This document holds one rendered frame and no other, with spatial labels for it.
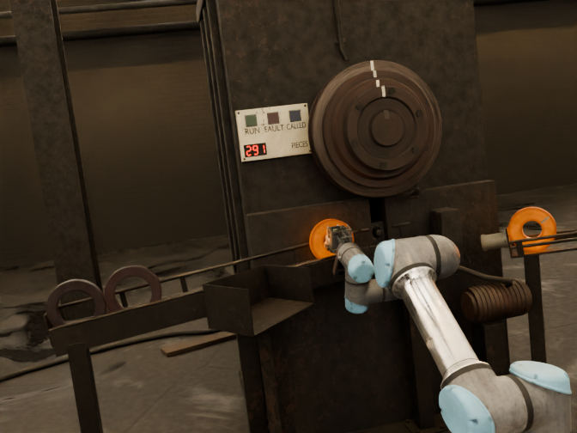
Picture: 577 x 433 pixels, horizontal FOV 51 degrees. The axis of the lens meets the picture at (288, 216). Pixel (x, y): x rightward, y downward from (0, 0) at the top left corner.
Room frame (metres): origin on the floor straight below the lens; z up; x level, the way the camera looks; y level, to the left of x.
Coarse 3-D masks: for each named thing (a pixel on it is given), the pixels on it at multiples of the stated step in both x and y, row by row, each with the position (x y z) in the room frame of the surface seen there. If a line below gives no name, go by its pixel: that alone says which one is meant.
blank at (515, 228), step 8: (528, 208) 2.09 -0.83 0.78; (536, 208) 2.08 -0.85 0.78; (512, 216) 2.13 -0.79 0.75; (520, 216) 2.10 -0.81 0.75; (528, 216) 2.09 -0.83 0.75; (536, 216) 2.08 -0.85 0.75; (544, 216) 2.06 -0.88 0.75; (552, 216) 2.08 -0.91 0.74; (512, 224) 2.11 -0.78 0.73; (520, 224) 2.10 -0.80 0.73; (544, 224) 2.06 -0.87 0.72; (552, 224) 2.05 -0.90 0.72; (512, 232) 2.11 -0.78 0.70; (520, 232) 2.10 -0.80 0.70; (544, 232) 2.07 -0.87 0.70; (552, 232) 2.06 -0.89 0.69; (512, 240) 2.11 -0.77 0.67; (544, 240) 2.07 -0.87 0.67; (552, 240) 2.06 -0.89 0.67; (528, 248) 2.09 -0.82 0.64; (536, 248) 2.08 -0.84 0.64; (544, 248) 2.07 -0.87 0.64
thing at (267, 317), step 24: (216, 288) 1.74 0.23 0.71; (240, 288) 1.89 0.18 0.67; (264, 288) 1.96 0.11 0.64; (288, 288) 1.90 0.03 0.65; (312, 288) 1.83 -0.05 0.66; (216, 312) 1.75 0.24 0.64; (240, 312) 1.68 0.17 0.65; (264, 312) 1.83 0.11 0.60; (288, 312) 1.79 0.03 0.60; (264, 336) 1.80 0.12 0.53; (264, 360) 1.81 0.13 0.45; (264, 384) 1.82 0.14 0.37; (288, 384) 1.82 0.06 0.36; (288, 408) 1.81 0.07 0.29; (288, 432) 1.80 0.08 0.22
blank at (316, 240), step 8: (320, 224) 2.11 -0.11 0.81; (328, 224) 2.11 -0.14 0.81; (336, 224) 2.12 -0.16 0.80; (344, 224) 2.12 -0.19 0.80; (312, 232) 2.12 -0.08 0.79; (320, 232) 2.11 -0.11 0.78; (312, 240) 2.10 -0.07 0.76; (320, 240) 2.11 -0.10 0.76; (312, 248) 2.10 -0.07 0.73; (320, 248) 2.10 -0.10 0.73; (320, 256) 2.10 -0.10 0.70
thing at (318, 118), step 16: (368, 64) 2.12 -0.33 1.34; (384, 64) 2.13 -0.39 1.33; (400, 64) 2.14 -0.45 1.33; (336, 80) 2.10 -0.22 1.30; (416, 80) 2.15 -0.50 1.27; (320, 96) 2.09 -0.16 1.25; (432, 96) 2.16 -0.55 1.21; (320, 112) 2.08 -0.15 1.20; (320, 128) 2.08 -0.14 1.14; (320, 144) 2.08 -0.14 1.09; (320, 160) 2.08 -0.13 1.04; (432, 160) 2.15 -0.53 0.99; (336, 176) 2.09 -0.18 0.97; (416, 176) 2.14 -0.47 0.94; (368, 192) 2.11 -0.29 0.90; (384, 192) 2.12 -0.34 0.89
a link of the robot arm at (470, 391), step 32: (384, 256) 1.46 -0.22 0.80; (416, 256) 1.46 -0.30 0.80; (416, 288) 1.40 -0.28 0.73; (416, 320) 1.36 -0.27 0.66; (448, 320) 1.32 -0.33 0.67; (448, 352) 1.26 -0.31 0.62; (448, 384) 1.21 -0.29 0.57; (480, 384) 1.17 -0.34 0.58; (512, 384) 1.18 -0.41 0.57; (448, 416) 1.19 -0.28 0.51; (480, 416) 1.12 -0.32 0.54; (512, 416) 1.14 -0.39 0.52
